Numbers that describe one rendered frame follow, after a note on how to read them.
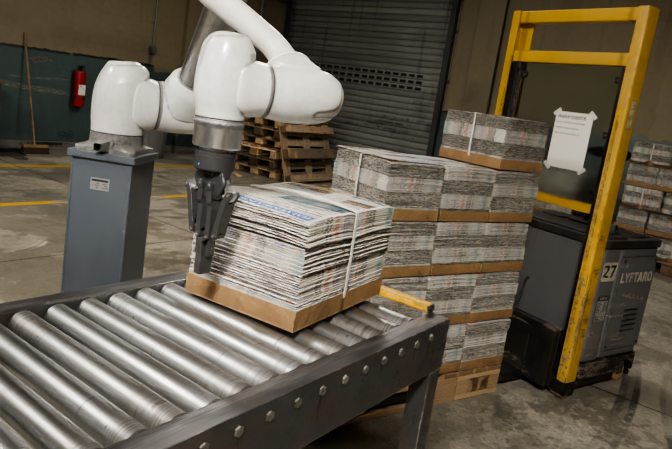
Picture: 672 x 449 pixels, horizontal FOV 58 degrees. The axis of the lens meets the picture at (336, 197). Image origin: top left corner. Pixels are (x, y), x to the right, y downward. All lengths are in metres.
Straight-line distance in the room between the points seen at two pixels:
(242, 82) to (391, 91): 8.86
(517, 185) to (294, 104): 1.77
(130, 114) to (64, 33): 7.13
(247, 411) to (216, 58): 0.58
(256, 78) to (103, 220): 0.96
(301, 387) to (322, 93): 0.53
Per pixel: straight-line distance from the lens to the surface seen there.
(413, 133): 9.65
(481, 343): 2.92
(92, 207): 1.94
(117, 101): 1.90
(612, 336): 3.48
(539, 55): 3.32
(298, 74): 1.15
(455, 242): 2.58
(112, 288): 1.36
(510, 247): 2.85
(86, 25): 9.16
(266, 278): 1.21
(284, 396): 0.99
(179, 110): 1.91
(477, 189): 2.59
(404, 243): 2.39
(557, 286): 3.33
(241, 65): 1.09
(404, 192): 2.32
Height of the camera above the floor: 1.26
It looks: 9 degrees down
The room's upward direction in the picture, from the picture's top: 9 degrees clockwise
